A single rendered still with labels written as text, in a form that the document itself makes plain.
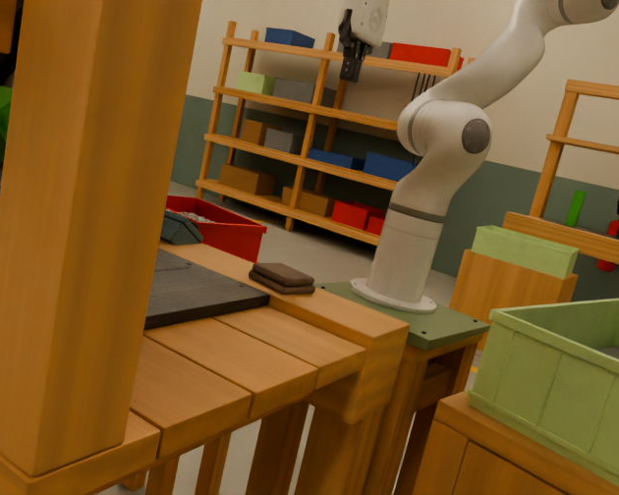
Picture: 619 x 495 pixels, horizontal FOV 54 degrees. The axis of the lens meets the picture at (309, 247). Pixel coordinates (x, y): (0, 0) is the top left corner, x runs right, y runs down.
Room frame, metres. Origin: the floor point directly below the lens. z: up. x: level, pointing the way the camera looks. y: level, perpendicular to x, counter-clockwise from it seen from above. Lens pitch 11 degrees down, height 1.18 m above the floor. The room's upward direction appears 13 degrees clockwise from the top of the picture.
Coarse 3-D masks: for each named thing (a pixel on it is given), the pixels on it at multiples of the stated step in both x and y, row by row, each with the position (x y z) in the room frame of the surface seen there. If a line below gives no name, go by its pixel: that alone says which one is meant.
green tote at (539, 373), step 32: (512, 320) 0.95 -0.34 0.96; (544, 320) 1.11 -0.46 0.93; (576, 320) 1.22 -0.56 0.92; (608, 320) 1.35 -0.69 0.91; (512, 352) 0.95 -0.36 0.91; (544, 352) 0.91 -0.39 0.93; (576, 352) 0.88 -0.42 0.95; (480, 384) 0.97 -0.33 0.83; (512, 384) 0.94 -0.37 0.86; (544, 384) 0.90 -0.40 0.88; (576, 384) 0.87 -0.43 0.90; (608, 384) 0.84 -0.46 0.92; (512, 416) 0.92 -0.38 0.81; (544, 416) 0.89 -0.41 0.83; (576, 416) 0.86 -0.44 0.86; (608, 416) 0.83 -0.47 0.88; (576, 448) 0.85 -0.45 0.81; (608, 448) 0.82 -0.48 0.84; (608, 480) 0.81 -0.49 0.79
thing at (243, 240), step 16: (176, 208) 1.67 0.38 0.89; (192, 208) 1.71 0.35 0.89; (208, 208) 1.68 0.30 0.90; (208, 224) 1.38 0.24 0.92; (224, 224) 1.42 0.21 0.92; (240, 224) 1.46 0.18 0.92; (256, 224) 1.53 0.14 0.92; (208, 240) 1.40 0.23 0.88; (224, 240) 1.43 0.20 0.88; (240, 240) 1.46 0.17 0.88; (256, 240) 1.50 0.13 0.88; (240, 256) 1.47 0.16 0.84; (256, 256) 1.51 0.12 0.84
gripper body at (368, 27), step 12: (348, 0) 1.14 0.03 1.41; (360, 0) 1.13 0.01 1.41; (372, 0) 1.15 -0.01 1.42; (384, 0) 1.18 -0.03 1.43; (348, 12) 1.15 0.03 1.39; (360, 12) 1.13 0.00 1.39; (372, 12) 1.15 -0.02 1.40; (384, 12) 1.19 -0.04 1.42; (360, 24) 1.13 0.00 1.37; (372, 24) 1.16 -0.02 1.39; (384, 24) 1.20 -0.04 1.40; (360, 36) 1.14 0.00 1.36; (372, 36) 1.17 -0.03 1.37
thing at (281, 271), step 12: (264, 264) 1.06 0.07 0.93; (276, 264) 1.08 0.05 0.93; (252, 276) 1.06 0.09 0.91; (264, 276) 1.04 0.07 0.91; (276, 276) 1.02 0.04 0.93; (288, 276) 1.02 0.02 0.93; (300, 276) 1.03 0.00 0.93; (276, 288) 1.01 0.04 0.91; (288, 288) 1.00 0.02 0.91; (300, 288) 1.02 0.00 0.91; (312, 288) 1.05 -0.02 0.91
